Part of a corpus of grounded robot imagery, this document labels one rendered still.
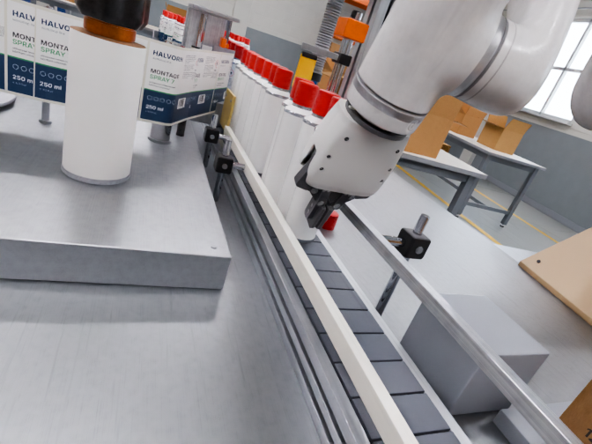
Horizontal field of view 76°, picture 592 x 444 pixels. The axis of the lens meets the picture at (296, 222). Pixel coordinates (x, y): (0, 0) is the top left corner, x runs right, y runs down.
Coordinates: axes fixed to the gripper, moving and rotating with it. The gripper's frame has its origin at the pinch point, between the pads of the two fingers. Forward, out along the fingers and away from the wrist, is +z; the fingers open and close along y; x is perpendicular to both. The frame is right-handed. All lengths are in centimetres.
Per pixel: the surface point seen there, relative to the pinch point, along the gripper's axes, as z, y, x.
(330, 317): -2.9, 4.5, 17.4
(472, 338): -10.3, -3.4, 23.2
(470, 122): 114, -353, -322
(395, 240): -4.4, -6.5, 7.8
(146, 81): 7.7, 22.7, -35.5
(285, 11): 191, -212, -748
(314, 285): -1.4, 4.5, 12.9
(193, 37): 10, 13, -66
